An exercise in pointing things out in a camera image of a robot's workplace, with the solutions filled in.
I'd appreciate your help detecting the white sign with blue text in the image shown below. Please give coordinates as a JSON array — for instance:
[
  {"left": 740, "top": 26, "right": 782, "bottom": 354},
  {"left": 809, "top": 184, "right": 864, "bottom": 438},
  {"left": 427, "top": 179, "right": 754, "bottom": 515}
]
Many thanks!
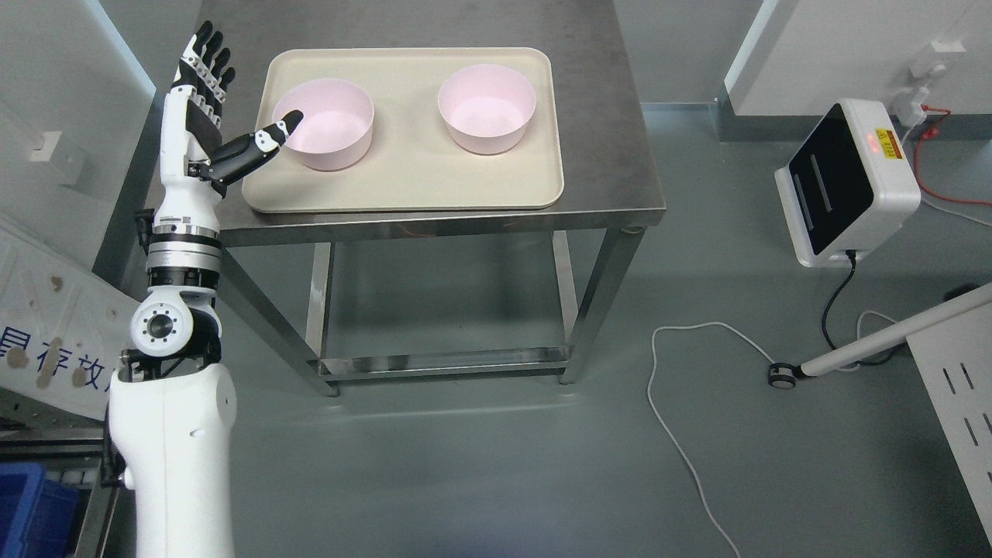
[{"left": 1, "top": 218, "right": 138, "bottom": 421}]

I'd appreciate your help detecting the blue bin lower left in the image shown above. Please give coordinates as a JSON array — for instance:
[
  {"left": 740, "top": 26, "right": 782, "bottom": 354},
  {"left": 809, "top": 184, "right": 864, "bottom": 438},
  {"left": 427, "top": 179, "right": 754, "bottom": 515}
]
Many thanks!
[{"left": 1, "top": 462, "right": 79, "bottom": 557}]

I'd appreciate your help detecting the pink bowl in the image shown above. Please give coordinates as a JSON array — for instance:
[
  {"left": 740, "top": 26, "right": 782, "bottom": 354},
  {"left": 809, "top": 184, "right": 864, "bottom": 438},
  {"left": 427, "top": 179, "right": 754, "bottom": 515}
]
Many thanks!
[
  {"left": 270, "top": 77, "right": 375, "bottom": 172},
  {"left": 437, "top": 64, "right": 536, "bottom": 156}
]

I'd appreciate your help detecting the white perforated panel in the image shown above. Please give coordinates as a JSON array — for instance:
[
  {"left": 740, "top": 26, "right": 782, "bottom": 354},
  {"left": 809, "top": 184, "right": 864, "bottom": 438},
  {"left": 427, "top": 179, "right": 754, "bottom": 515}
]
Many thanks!
[{"left": 907, "top": 305, "right": 991, "bottom": 534}]

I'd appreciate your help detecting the white floor cable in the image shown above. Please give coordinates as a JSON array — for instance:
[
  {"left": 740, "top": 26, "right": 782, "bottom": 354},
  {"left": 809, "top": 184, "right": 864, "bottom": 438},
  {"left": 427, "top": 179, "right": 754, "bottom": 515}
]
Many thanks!
[{"left": 646, "top": 322, "right": 778, "bottom": 558}]

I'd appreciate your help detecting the white stand leg with caster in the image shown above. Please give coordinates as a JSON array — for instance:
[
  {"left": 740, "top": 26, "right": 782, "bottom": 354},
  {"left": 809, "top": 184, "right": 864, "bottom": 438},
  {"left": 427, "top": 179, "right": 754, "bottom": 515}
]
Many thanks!
[{"left": 766, "top": 284, "right": 991, "bottom": 390}]

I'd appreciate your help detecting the beige plastic tray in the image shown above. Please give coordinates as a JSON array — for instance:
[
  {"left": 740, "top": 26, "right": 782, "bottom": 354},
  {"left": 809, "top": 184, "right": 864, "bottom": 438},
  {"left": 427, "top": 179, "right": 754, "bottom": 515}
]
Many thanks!
[{"left": 241, "top": 46, "right": 566, "bottom": 213}]

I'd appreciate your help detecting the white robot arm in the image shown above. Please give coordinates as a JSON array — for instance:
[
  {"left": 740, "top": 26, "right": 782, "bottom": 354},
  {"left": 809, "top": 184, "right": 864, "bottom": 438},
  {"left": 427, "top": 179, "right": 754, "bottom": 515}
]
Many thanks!
[{"left": 107, "top": 202, "right": 238, "bottom": 557}]

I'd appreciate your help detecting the black power cable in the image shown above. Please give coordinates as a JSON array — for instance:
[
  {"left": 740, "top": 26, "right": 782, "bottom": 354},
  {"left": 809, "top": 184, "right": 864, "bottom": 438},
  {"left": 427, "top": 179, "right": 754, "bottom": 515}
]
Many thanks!
[{"left": 821, "top": 250, "right": 908, "bottom": 368}]

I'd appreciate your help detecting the red cable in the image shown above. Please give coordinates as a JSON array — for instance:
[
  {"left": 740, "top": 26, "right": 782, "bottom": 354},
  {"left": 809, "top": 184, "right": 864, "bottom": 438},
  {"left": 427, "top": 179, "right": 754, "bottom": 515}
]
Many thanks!
[{"left": 904, "top": 106, "right": 992, "bottom": 208}]

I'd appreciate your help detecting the white wall socket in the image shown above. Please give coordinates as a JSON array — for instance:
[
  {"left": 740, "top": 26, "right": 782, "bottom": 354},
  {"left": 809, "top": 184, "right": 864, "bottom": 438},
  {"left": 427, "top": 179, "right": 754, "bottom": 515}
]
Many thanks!
[{"left": 890, "top": 41, "right": 966, "bottom": 129}]

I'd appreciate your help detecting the white black box device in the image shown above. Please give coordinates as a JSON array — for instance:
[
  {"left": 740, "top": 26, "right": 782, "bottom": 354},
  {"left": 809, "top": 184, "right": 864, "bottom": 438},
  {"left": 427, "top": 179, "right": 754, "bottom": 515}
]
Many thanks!
[{"left": 773, "top": 98, "right": 921, "bottom": 268}]

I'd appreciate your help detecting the stainless steel table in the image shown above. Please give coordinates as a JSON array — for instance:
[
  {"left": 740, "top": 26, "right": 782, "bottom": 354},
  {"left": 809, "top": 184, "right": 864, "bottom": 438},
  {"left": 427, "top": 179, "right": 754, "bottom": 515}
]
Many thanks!
[{"left": 195, "top": 1, "right": 666, "bottom": 396}]

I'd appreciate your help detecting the white wall switch box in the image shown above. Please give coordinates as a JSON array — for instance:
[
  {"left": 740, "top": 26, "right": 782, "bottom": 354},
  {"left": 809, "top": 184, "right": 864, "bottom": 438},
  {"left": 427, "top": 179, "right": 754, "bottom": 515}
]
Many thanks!
[{"left": 28, "top": 131, "right": 87, "bottom": 186}]

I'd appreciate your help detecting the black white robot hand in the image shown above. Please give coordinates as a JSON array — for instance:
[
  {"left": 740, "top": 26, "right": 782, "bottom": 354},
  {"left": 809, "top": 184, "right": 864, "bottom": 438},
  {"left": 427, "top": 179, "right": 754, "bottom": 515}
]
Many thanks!
[{"left": 151, "top": 20, "right": 305, "bottom": 237}]

